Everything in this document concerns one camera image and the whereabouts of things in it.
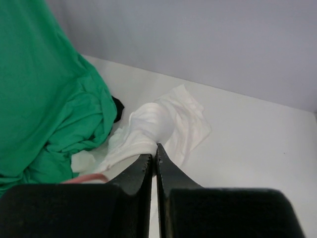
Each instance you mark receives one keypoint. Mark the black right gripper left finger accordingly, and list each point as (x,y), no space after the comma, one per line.
(119,208)

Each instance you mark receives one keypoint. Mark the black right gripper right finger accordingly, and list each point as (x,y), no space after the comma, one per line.
(188,210)

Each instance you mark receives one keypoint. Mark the pink wire hanger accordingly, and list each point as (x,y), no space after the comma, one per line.
(87,178)

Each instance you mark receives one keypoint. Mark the white tank top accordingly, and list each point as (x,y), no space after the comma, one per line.
(175,120)

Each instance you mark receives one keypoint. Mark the black garment on hanger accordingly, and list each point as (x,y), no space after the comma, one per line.
(119,107)

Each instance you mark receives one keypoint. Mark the green shirt on hanger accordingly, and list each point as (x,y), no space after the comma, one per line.
(53,102)

